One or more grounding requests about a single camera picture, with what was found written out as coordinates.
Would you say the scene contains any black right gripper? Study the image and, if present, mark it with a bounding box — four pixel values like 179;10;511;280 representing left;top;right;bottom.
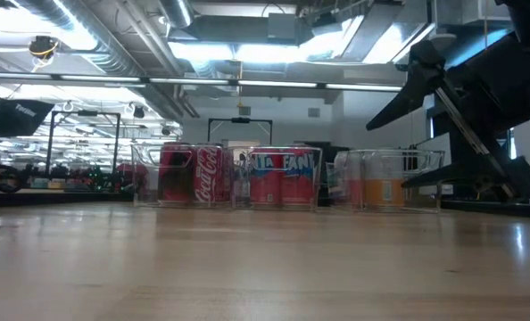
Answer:
366;0;530;202

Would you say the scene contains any orange and white soda can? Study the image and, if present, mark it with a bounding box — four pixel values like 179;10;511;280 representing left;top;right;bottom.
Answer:
335;151;365;209
363;151;405;209

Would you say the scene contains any red Fanta can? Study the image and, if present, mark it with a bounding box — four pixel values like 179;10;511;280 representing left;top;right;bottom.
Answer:
280;150;316;207
248;151;284;207

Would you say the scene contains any clear plastic bin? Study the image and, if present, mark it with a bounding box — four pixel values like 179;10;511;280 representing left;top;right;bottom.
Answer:
326;149;445;214
130;142;234;209
228;145;323;212

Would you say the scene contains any grey ceiling air unit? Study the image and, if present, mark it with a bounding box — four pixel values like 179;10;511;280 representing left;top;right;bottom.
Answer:
267;12;302;45

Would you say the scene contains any black softbox light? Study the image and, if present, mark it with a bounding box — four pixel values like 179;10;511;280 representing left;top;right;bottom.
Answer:
0;98;55;137

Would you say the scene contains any shiny rectangular metal duct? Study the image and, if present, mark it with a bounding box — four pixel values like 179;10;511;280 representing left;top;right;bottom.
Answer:
298;0;440;63

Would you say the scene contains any long ceiling light rail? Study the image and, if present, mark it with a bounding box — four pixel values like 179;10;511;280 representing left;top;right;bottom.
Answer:
0;70;404;94

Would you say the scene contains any wide black frame rig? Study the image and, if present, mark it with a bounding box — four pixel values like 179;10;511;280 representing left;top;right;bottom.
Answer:
206;117;274;146

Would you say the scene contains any short spiral metal duct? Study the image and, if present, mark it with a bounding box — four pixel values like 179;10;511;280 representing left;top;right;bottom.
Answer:
157;0;195;29

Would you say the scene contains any long spiral metal duct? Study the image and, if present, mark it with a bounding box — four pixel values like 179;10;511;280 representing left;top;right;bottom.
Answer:
12;0;186;121

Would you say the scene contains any tall black frame rig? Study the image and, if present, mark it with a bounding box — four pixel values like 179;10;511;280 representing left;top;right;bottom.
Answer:
46;110;121;179

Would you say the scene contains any black ceiling device yellow cable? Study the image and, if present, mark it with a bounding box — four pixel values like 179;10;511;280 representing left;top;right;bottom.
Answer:
27;35;60;62

